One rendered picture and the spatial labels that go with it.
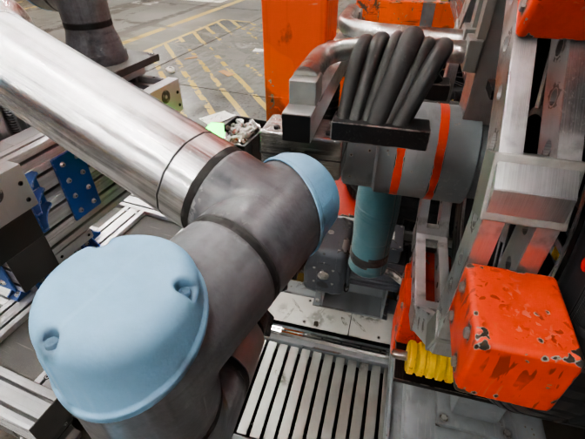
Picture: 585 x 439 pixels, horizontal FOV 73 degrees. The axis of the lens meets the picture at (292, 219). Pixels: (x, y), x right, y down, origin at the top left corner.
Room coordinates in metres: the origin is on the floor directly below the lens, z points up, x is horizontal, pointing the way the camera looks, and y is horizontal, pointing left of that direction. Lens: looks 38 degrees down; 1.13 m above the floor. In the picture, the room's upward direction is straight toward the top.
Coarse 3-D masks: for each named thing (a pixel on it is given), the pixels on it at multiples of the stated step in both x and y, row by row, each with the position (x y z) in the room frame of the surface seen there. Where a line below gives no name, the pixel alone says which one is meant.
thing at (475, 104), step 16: (496, 16) 0.49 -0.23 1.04; (496, 32) 0.49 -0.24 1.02; (496, 48) 0.49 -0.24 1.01; (480, 64) 0.49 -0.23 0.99; (496, 64) 0.49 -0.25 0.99; (480, 80) 0.49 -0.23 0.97; (464, 96) 0.52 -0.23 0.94; (480, 96) 0.49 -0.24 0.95; (464, 112) 0.49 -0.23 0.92; (480, 112) 0.49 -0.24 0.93
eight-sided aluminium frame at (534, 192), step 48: (528, 48) 0.34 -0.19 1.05; (576, 48) 0.33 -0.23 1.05; (528, 96) 0.31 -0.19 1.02; (576, 96) 0.30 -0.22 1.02; (576, 144) 0.27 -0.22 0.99; (480, 192) 0.28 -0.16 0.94; (528, 192) 0.25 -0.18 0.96; (576, 192) 0.25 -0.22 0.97; (432, 240) 0.59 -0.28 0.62; (480, 240) 0.26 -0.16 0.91; (528, 240) 0.25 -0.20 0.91; (432, 336) 0.27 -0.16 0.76
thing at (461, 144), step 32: (448, 128) 0.48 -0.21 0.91; (480, 128) 0.48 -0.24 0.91; (352, 160) 0.49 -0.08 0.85; (384, 160) 0.47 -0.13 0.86; (416, 160) 0.47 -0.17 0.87; (448, 160) 0.46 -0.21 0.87; (480, 160) 0.46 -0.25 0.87; (384, 192) 0.50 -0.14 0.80; (416, 192) 0.47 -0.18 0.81; (448, 192) 0.45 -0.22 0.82
